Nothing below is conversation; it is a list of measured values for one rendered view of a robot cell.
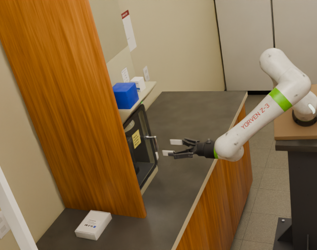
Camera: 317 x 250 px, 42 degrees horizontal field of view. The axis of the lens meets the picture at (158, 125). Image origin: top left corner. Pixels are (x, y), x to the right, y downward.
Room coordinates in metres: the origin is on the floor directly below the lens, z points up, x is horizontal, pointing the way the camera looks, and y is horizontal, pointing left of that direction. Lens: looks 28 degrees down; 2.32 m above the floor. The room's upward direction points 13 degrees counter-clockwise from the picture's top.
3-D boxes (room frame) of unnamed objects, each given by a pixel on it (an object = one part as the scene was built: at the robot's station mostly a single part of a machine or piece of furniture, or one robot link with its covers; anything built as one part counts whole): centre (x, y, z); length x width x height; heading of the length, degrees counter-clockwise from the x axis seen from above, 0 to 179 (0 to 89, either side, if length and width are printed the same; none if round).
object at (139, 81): (1.92, 0.05, 1.54); 0.05 x 0.05 x 0.06; 56
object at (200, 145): (1.85, -0.17, 1.14); 0.09 x 0.08 x 0.07; 61
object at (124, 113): (1.87, 0.08, 1.46); 0.32 x 0.12 x 0.10; 151
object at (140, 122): (1.89, 0.13, 1.19); 0.30 x 0.01 x 0.40; 151
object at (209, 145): (1.82, -0.24, 1.15); 0.09 x 0.06 x 0.12; 151
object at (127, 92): (1.79, 0.13, 1.56); 0.10 x 0.10 x 0.09; 61
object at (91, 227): (1.66, 0.43, 0.96); 0.16 x 0.12 x 0.04; 151
